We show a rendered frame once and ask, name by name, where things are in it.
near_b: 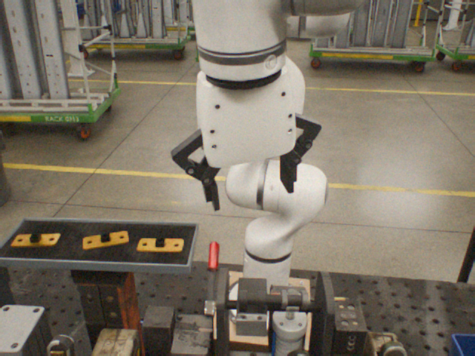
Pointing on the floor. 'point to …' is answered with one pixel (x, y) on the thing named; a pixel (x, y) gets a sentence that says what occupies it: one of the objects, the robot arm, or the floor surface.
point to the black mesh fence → (467, 259)
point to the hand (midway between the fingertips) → (250, 188)
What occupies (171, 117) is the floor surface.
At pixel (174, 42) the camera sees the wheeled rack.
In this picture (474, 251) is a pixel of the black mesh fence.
